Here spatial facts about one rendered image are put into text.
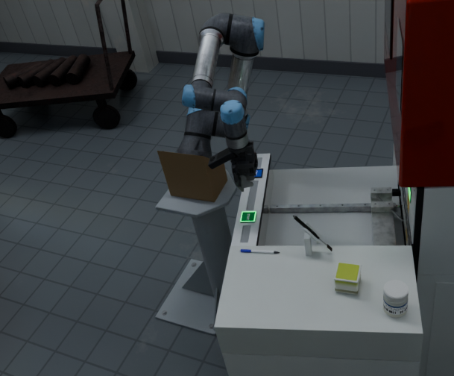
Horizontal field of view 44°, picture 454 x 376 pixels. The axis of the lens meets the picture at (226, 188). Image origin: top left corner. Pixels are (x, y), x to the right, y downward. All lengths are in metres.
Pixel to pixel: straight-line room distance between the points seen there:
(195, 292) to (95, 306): 0.59
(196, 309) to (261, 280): 1.24
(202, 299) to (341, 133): 1.70
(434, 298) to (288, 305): 0.61
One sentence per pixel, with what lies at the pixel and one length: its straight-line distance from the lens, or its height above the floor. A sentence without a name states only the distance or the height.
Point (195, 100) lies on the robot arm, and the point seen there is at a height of 1.45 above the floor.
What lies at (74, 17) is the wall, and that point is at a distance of 5.95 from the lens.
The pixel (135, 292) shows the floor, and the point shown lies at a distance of 3.30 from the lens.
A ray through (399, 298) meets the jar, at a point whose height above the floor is 1.06.
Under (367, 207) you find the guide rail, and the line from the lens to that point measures 2.28.
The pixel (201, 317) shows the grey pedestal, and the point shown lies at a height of 0.02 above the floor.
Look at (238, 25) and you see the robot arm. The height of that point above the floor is 1.53.
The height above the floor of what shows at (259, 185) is 0.96.
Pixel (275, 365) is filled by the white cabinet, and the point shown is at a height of 0.76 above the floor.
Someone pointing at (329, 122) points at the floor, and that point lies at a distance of 4.26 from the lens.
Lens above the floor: 2.40
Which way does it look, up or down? 39 degrees down
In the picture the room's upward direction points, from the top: 12 degrees counter-clockwise
